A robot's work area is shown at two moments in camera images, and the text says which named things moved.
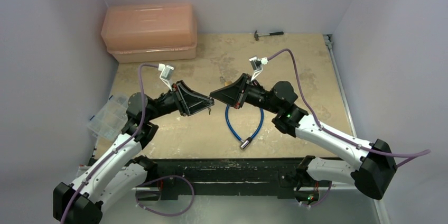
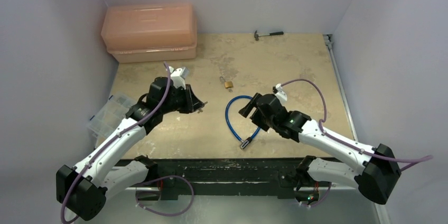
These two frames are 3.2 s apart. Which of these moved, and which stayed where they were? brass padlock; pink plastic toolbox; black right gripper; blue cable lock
Moved: black right gripper
Stayed: brass padlock; blue cable lock; pink plastic toolbox
